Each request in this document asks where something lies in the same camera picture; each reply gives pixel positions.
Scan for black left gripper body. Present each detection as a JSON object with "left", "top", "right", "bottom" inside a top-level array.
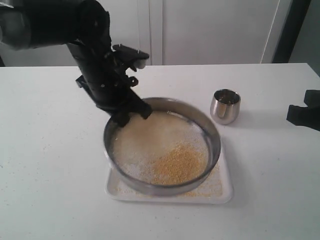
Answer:
[{"left": 67, "top": 42, "right": 141, "bottom": 113}]

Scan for round steel mesh sieve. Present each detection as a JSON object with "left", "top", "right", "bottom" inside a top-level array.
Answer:
[{"left": 103, "top": 97, "right": 221, "bottom": 197}]

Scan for stainless steel cup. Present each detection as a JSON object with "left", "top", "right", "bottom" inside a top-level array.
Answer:
[{"left": 210, "top": 89, "right": 242, "bottom": 125}]

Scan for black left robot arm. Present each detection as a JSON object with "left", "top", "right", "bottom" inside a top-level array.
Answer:
[{"left": 0, "top": 0, "right": 152, "bottom": 127}]

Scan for yellow white grain pile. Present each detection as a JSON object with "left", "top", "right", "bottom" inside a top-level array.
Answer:
[{"left": 112, "top": 111, "right": 209, "bottom": 186}]

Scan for sifted yellow millet grains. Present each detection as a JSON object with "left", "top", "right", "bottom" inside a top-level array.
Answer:
[{"left": 105, "top": 166, "right": 223, "bottom": 198}]

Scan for white rectangular plastic tray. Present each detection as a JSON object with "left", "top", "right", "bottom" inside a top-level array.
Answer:
[{"left": 105, "top": 148, "right": 234, "bottom": 205}]

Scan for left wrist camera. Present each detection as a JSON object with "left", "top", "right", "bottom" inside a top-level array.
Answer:
[{"left": 112, "top": 44, "right": 150, "bottom": 72}]

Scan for dark vertical post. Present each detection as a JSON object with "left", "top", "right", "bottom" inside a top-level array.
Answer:
[{"left": 272, "top": 0, "right": 311, "bottom": 64}]

